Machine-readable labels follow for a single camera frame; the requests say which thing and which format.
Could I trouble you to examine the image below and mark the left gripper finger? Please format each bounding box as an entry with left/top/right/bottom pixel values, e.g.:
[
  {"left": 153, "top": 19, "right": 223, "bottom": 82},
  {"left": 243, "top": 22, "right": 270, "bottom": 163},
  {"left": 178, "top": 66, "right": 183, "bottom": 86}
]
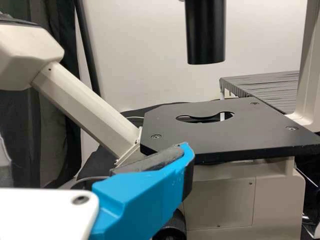
[{"left": 90, "top": 141, "right": 196, "bottom": 240}]

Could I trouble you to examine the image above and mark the cream microscope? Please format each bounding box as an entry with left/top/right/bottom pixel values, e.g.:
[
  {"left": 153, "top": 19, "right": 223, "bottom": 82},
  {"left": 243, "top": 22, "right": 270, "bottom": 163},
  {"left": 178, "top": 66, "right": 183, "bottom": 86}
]
[{"left": 0, "top": 0, "right": 320, "bottom": 240}]

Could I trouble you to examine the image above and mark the black platform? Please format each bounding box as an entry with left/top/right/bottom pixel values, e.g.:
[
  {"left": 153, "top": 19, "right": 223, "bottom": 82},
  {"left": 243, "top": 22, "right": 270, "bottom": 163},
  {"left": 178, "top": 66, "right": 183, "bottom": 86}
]
[{"left": 219, "top": 70, "right": 301, "bottom": 116}]

